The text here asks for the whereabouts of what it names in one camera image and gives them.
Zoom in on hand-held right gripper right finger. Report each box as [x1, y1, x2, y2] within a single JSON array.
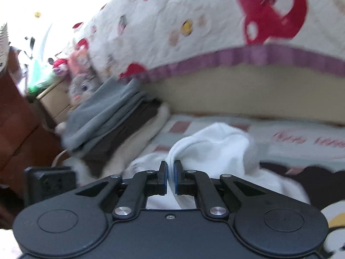
[[175, 160, 266, 220]]

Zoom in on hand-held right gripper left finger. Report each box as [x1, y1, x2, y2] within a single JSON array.
[[75, 160, 169, 220]]

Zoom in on white shirt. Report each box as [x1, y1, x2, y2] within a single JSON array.
[[129, 123, 310, 210]]

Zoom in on cream folded garment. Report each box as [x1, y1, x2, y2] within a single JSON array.
[[63, 104, 171, 178]]

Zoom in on dark brown folded sweater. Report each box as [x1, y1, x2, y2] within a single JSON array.
[[78, 100, 162, 176]]

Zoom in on brown wooden dresser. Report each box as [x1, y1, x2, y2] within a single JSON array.
[[0, 46, 65, 195]]

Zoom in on beige nightstand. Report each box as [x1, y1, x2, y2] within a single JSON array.
[[36, 79, 72, 123]]

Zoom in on grey folded garment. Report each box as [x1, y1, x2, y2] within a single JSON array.
[[61, 78, 147, 152]]

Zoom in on grey plush bunny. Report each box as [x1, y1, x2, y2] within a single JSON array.
[[55, 73, 99, 135]]

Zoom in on beige mattress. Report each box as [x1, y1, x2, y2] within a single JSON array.
[[140, 65, 345, 126]]

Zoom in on checkered cartoon mat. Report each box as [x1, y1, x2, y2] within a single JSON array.
[[135, 113, 345, 259]]

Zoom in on pink and red plush toys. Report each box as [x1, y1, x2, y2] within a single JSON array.
[[51, 39, 93, 77]]

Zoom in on printed white quilt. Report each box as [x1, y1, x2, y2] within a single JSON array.
[[73, 0, 345, 83]]

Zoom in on white cable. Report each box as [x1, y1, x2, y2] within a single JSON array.
[[51, 148, 68, 168]]

